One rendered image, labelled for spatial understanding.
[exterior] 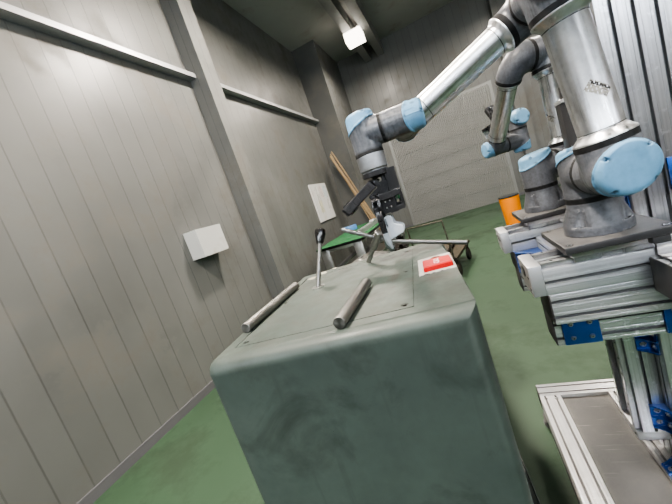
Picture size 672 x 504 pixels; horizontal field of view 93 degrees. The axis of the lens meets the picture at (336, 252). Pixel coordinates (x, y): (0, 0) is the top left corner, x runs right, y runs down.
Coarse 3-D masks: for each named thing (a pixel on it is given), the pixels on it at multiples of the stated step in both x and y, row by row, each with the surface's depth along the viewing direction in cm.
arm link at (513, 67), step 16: (528, 48) 117; (512, 64) 121; (528, 64) 119; (496, 80) 128; (512, 80) 124; (496, 96) 133; (512, 96) 130; (496, 112) 137; (496, 128) 142; (496, 144) 148
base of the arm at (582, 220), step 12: (576, 204) 83; (588, 204) 81; (600, 204) 79; (612, 204) 79; (624, 204) 79; (576, 216) 83; (588, 216) 81; (600, 216) 79; (612, 216) 78; (624, 216) 80; (564, 228) 88; (576, 228) 84; (588, 228) 81; (600, 228) 79; (612, 228) 78; (624, 228) 78
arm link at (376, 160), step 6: (366, 156) 81; (372, 156) 80; (378, 156) 81; (384, 156) 82; (360, 162) 82; (366, 162) 81; (372, 162) 81; (378, 162) 81; (384, 162) 82; (360, 168) 83; (366, 168) 82; (372, 168) 81; (378, 168) 82
